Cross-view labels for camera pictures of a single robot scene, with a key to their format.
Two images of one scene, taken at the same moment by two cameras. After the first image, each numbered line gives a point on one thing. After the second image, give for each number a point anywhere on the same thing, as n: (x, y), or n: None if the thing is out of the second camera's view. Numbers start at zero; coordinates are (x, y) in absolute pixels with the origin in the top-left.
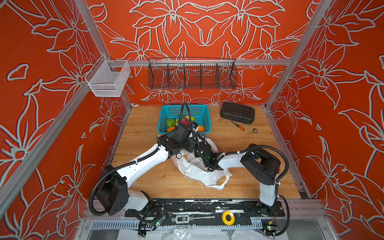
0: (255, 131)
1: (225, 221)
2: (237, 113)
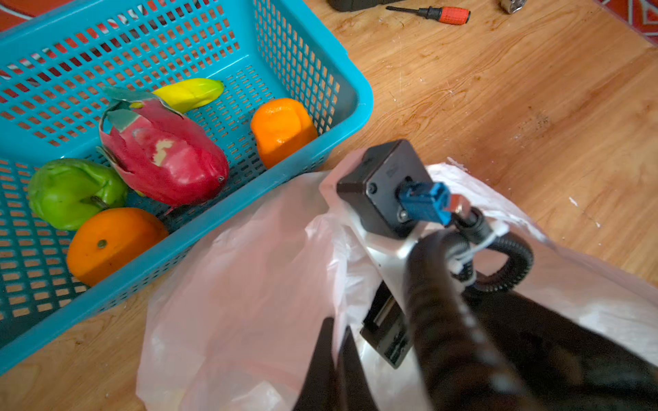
0: (512, 6)
1: None
2: (353, 5)
